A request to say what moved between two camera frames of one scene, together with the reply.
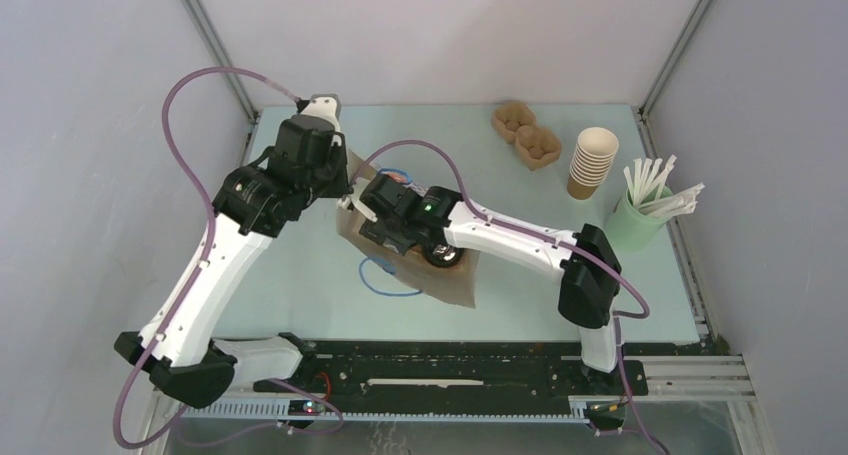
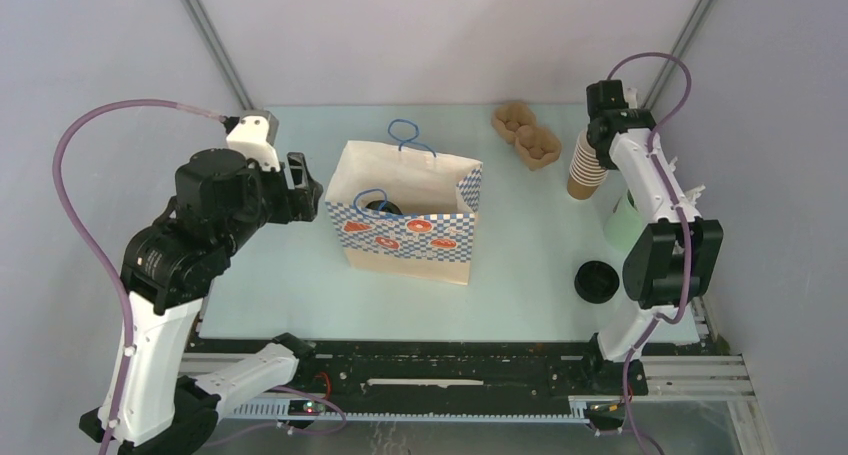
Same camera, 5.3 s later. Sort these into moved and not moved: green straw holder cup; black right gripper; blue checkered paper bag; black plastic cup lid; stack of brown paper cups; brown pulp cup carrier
Moved: black right gripper; black plastic cup lid; blue checkered paper bag
Not moved: green straw holder cup; brown pulp cup carrier; stack of brown paper cups
